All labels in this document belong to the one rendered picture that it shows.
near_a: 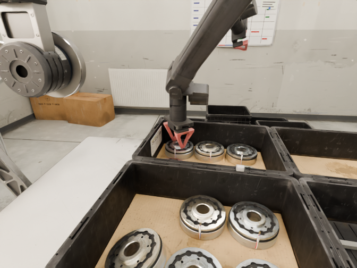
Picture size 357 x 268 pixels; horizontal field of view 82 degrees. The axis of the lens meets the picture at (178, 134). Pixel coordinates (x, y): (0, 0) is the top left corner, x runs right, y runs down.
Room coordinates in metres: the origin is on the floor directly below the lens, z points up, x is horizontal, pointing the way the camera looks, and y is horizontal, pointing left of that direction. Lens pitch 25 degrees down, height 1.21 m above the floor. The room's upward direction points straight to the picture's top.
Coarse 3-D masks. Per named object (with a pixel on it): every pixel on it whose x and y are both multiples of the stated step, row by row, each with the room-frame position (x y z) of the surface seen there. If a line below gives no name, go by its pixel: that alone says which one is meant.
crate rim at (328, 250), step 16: (144, 160) 0.45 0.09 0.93; (256, 176) 0.38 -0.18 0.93; (272, 176) 0.38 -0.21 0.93; (288, 176) 0.38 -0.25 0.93; (96, 208) 0.28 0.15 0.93; (304, 208) 0.28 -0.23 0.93; (80, 224) 0.25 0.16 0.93; (320, 224) 0.25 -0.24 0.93; (320, 240) 0.22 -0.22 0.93; (64, 256) 0.19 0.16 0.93; (336, 256) 0.19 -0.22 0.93
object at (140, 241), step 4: (128, 240) 0.26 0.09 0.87; (132, 240) 0.26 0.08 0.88; (136, 240) 0.26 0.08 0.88; (140, 240) 0.25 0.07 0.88; (124, 244) 0.25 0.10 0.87; (128, 244) 0.25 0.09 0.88; (132, 244) 0.25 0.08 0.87; (140, 244) 0.25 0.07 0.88; (144, 244) 0.24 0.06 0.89; (124, 248) 0.24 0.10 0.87; (140, 248) 0.24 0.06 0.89; (144, 248) 0.24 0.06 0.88; (120, 252) 0.24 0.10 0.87; (124, 252) 0.24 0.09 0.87; (140, 252) 0.23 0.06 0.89; (120, 256) 0.23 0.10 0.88; (124, 256) 0.23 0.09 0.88; (132, 256) 0.22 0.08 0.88; (136, 256) 0.22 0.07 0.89; (120, 260) 0.22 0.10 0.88; (124, 260) 0.22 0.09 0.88; (128, 260) 0.22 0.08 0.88; (132, 260) 0.22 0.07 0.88
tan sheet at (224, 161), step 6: (162, 150) 0.67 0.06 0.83; (162, 156) 0.63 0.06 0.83; (192, 156) 0.63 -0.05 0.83; (258, 156) 0.63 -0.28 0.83; (204, 162) 0.59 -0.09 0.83; (216, 162) 0.59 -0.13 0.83; (222, 162) 0.59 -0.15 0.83; (228, 162) 0.59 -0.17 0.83; (258, 162) 0.59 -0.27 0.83; (258, 168) 0.56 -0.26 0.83; (264, 168) 0.56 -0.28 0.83
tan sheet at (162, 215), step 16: (128, 208) 0.38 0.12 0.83; (144, 208) 0.38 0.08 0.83; (160, 208) 0.38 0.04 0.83; (176, 208) 0.38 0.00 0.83; (128, 224) 0.34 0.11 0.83; (144, 224) 0.34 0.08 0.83; (160, 224) 0.34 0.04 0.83; (176, 224) 0.34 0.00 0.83; (112, 240) 0.30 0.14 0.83; (176, 240) 0.30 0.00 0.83; (192, 240) 0.30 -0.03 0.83; (208, 240) 0.30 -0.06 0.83; (224, 240) 0.30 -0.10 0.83; (288, 240) 0.30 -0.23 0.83; (224, 256) 0.26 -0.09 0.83; (240, 256) 0.26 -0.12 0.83; (256, 256) 0.26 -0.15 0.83; (272, 256) 0.26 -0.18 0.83; (288, 256) 0.26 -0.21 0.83
